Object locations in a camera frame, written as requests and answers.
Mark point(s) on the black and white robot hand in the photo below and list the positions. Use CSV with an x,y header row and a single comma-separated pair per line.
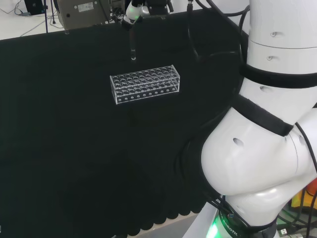
x,y
132,12

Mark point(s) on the clear glass test tube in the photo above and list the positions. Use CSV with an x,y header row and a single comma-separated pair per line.
x,y
133,50

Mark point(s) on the clear plastic test tube rack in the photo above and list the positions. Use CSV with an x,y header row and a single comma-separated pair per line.
x,y
146,84

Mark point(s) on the grey metal equipment box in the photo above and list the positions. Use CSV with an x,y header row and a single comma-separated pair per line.
x,y
84,11

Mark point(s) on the dark blue tripod pole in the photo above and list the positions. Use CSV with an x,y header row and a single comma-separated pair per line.
x,y
46,17

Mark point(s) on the black flat device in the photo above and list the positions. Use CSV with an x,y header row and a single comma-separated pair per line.
x,y
34,6

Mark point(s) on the black bench cloth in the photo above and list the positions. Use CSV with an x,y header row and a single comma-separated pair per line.
x,y
74,136

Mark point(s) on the yellow stop button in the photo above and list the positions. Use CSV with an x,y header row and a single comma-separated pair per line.
x,y
309,199

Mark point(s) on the silver usb plug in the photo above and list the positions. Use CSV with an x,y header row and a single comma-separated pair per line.
x,y
283,232

